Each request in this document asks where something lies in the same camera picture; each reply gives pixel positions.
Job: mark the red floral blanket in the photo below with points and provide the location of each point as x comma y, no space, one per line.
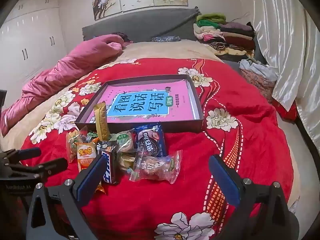
250,135

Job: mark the yellow snack bar packet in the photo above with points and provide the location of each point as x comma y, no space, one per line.
101,122

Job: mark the dark patterned pillow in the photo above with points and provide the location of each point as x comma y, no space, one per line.
165,39

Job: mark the blue cookie packet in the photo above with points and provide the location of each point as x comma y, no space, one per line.
150,142

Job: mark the grey headboard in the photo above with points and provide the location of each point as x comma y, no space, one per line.
150,25

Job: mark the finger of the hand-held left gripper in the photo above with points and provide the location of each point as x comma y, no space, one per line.
53,165
27,153

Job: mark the black chocolate bar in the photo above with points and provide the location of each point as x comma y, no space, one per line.
111,165

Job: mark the red cloth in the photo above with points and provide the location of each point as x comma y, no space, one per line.
285,110

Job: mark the pink book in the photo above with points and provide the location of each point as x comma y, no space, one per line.
175,105

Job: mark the dark shallow cardboard box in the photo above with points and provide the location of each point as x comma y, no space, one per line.
140,127

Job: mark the dark maroon cloth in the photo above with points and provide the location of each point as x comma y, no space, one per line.
122,37

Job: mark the clear brown pastry packet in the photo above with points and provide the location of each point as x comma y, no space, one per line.
155,167

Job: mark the stack of folded clothes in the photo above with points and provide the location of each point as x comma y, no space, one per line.
232,37

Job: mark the white satin curtain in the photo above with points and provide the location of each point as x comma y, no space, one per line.
282,42

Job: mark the dark green snack packet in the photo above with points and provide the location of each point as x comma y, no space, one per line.
92,136

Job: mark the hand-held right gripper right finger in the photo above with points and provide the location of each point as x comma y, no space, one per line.
225,180

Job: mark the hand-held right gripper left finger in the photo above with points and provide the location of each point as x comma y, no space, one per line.
92,177

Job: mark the orange rice snack packet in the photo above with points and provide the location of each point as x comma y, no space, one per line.
86,155

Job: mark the pale blue cloth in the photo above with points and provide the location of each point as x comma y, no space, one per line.
260,68

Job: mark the small orange green packet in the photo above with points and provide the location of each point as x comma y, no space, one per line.
72,142

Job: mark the pink quilt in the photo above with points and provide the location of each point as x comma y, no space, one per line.
62,75

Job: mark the green label round pastry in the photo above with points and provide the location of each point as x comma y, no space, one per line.
126,162
125,142

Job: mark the white wardrobe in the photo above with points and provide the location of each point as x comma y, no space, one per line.
32,42

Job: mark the floral fabric basket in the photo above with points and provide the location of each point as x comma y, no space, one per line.
260,87

